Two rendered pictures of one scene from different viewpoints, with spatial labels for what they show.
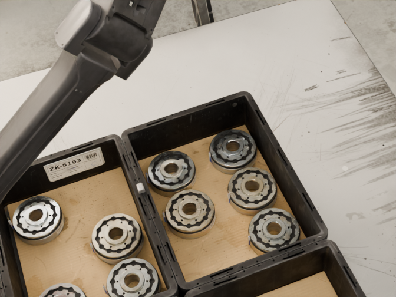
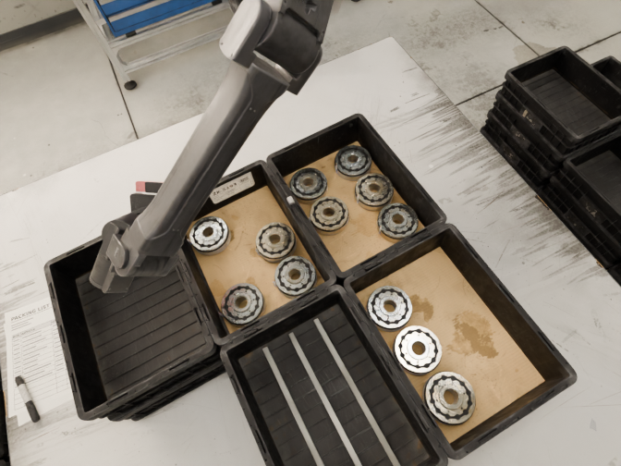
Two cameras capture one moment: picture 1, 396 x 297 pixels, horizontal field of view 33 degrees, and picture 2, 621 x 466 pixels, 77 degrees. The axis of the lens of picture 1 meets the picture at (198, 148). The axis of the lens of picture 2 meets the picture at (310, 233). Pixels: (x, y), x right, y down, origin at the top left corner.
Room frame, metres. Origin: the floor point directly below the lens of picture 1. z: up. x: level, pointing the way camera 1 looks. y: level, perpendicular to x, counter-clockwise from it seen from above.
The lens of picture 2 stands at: (0.24, 0.13, 1.76)
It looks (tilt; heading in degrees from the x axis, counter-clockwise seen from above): 63 degrees down; 355
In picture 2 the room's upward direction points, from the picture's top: 10 degrees counter-clockwise
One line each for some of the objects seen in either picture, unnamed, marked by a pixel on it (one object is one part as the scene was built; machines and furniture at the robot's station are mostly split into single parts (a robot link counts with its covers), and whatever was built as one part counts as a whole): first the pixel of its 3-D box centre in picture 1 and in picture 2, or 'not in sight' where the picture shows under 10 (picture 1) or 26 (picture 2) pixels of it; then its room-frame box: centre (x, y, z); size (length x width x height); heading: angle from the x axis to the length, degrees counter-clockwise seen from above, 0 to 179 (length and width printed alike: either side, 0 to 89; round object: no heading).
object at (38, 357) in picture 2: not in sight; (44, 349); (0.62, 0.88, 0.70); 0.33 x 0.23 x 0.01; 12
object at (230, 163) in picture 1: (233, 148); (353, 160); (0.88, -0.08, 0.86); 0.10 x 0.10 x 0.01
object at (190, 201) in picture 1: (189, 209); (329, 212); (0.74, 0.03, 0.86); 0.05 x 0.05 x 0.01
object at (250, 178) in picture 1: (252, 186); (374, 188); (0.77, -0.10, 0.86); 0.05 x 0.05 x 0.01
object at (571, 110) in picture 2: not in sight; (543, 128); (1.15, -1.02, 0.37); 0.40 x 0.30 x 0.45; 12
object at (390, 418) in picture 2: not in sight; (326, 403); (0.29, 0.15, 0.87); 0.40 x 0.30 x 0.11; 15
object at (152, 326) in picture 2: not in sight; (136, 310); (0.60, 0.55, 0.87); 0.40 x 0.30 x 0.11; 15
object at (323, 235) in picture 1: (218, 183); (350, 189); (0.75, -0.03, 0.92); 0.40 x 0.30 x 0.02; 15
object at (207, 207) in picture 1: (190, 210); (329, 213); (0.74, 0.03, 0.86); 0.10 x 0.10 x 0.01
